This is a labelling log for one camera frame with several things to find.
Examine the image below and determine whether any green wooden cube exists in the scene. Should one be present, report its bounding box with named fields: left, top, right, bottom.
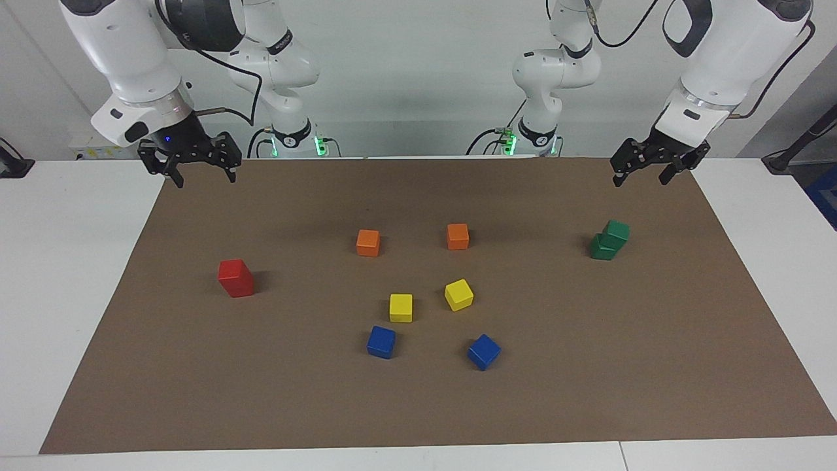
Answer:
left=601, top=220, right=631, bottom=250
left=589, top=234, right=619, bottom=261

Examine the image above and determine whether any black clamp stand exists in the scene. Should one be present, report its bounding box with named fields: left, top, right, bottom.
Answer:
left=0, top=137, right=35, bottom=179

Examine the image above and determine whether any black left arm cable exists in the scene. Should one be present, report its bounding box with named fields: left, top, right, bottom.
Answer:
left=585, top=0, right=817, bottom=120

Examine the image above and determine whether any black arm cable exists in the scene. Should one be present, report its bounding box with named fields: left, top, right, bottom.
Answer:
left=585, top=0, right=817, bottom=120
left=154, top=0, right=264, bottom=128

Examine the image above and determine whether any blue wooden cube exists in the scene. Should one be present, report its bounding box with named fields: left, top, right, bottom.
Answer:
left=366, top=326, right=397, bottom=360
left=467, top=334, right=502, bottom=372

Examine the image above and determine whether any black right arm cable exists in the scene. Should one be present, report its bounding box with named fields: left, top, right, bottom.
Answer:
left=154, top=0, right=264, bottom=128

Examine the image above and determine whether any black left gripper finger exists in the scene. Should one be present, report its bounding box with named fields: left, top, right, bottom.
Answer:
left=659, top=149, right=710, bottom=186
left=610, top=137, right=649, bottom=188

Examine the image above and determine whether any brown table mat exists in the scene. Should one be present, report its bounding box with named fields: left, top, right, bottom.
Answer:
left=39, top=156, right=837, bottom=455

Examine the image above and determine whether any white wall socket box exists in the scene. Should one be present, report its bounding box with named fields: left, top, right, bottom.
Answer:
left=68, top=128, right=143, bottom=161

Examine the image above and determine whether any black base cable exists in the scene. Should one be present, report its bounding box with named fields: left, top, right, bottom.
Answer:
left=466, top=98, right=528, bottom=156

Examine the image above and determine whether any black angled pole stand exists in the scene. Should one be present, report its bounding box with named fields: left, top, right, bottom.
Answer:
left=762, top=105, right=837, bottom=175

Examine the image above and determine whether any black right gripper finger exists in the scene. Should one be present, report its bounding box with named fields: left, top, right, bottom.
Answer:
left=208, top=132, right=241, bottom=184
left=137, top=143, right=187, bottom=189

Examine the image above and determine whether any blue crate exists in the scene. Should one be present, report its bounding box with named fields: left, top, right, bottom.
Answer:
left=804, top=164, right=837, bottom=231

